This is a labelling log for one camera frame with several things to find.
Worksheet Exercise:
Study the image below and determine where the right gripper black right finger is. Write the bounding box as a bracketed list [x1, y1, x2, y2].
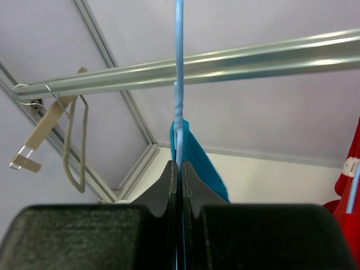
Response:
[181, 161, 357, 269]

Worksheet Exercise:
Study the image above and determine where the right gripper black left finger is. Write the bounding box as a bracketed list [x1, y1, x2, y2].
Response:
[1, 161, 178, 269]

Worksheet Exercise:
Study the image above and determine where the blue t shirt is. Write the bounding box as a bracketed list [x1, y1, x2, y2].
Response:
[182, 120, 230, 202]

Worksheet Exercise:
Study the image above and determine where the red t shirt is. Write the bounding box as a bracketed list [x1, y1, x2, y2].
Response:
[323, 126, 359, 259]

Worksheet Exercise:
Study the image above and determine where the light blue hanger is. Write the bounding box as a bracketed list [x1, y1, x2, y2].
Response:
[173, 0, 186, 270]
[345, 163, 359, 214]

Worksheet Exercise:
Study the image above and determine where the left beige clip hanger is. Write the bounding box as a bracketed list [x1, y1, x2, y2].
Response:
[8, 66, 89, 173]

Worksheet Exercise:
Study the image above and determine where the silver clothes rail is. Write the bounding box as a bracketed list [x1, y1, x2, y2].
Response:
[13, 29, 359, 100]

